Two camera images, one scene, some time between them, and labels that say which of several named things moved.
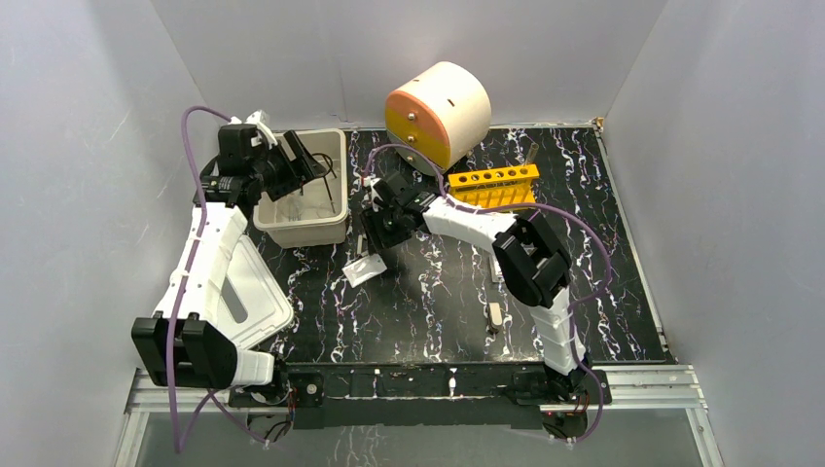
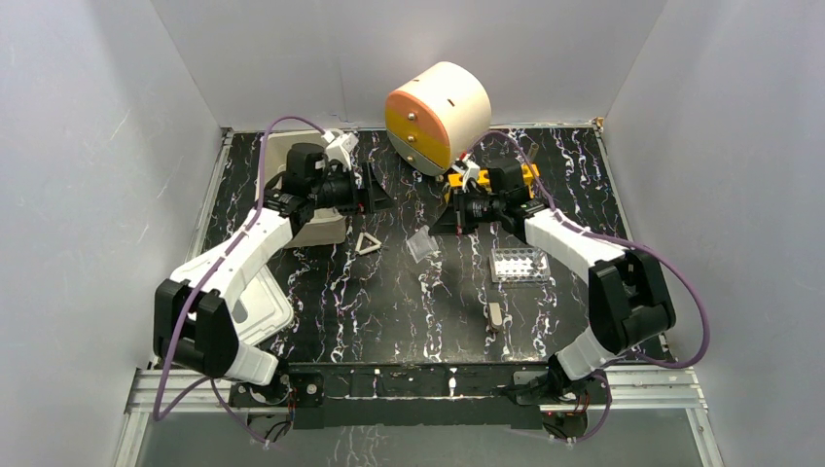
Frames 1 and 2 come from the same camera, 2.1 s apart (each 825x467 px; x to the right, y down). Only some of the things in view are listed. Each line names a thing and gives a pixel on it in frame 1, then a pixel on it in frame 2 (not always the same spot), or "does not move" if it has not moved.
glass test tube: [532, 154] does not move
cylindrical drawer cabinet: [444, 110] does not move
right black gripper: [372, 222] → [447, 224]
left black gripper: [290, 163] → [361, 191]
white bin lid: [248, 303] does not move
